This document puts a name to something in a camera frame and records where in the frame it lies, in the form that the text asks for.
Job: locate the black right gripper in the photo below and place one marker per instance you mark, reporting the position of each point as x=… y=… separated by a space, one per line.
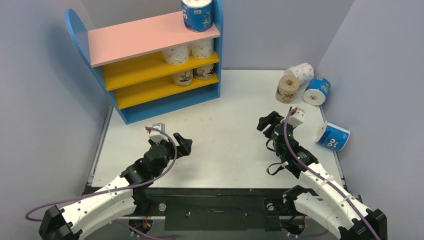
x=274 y=124

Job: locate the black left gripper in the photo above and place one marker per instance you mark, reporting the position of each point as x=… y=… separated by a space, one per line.
x=184 y=148

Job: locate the brown cartoon paper roll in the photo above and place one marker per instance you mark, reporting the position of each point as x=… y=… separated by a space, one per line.
x=205 y=72

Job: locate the white floral paper roll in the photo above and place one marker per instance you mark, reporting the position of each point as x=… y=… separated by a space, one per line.
x=176 y=55
x=202 y=49
x=304 y=72

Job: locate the blue paper roll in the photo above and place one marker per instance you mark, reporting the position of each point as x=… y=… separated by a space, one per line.
x=332 y=136
x=197 y=14
x=316 y=91

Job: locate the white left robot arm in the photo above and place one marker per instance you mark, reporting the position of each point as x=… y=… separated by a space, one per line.
x=123 y=196

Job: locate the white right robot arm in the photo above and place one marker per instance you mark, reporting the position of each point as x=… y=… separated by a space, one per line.
x=324 y=200

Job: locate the blue pink yellow shelf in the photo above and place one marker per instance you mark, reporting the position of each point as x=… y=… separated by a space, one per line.
x=127 y=62

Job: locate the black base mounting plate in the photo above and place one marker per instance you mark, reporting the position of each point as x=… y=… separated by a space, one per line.
x=215 y=209

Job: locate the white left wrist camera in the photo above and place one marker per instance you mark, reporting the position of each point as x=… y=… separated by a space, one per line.
x=156 y=133

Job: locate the aluminium rail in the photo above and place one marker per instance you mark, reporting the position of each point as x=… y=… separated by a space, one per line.
x=359 y=198

